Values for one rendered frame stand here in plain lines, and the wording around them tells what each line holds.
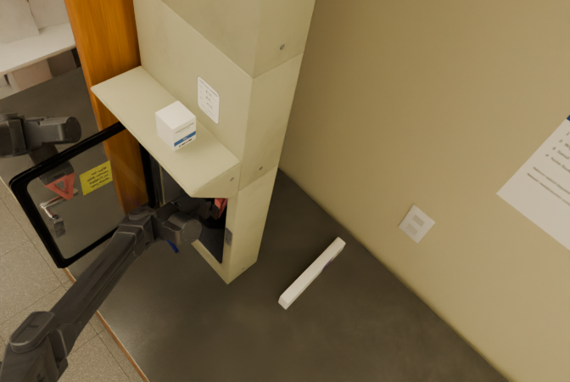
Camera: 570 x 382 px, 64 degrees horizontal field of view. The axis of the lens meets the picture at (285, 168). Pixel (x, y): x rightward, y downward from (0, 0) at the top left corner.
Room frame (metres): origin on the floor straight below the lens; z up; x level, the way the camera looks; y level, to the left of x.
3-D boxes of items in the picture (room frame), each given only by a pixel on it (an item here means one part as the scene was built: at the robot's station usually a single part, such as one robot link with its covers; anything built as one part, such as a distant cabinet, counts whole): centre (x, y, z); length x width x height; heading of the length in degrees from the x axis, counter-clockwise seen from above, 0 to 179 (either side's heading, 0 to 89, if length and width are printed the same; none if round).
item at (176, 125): (0.52, 0.21, 1.54); 0.05 x 0.05 x 0.06; 56
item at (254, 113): (0.69, 0.14, 1.33); 0.32 x 0.25 x 0.77; 55
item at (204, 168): (0.54, 0.24, 1.46); 0.32 x 0.12 x 0.10; 55
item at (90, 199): (0.54, 0.43, 1.19); 0.30 x 0.01 x 0.40; 147
